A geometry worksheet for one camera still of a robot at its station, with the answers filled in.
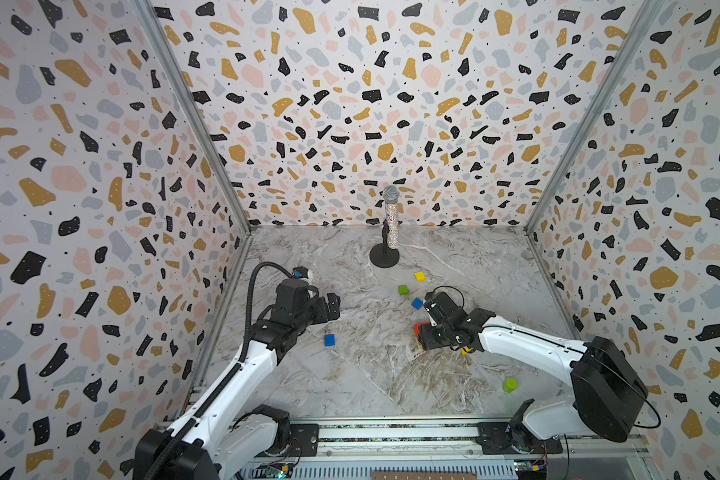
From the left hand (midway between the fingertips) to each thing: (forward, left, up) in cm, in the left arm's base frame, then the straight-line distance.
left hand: (326, 296), depth 81 cm
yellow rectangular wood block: (-17, -34, +2) cm, 38 cm away
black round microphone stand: (+28, -16, -16) cm, 36 cm away
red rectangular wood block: (-3, -26, -14) cm, 30 cm away
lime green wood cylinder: (-20, -50, -15) cm, 56 cm away
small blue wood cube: (-5, +1, -18) cm, 19 cm away
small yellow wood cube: (+18, -29, -17) cm, 39 cm away
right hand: (-5, -27, -11) cm, 29 cm away
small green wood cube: (+13, -23, -18) cm, 32 cm away
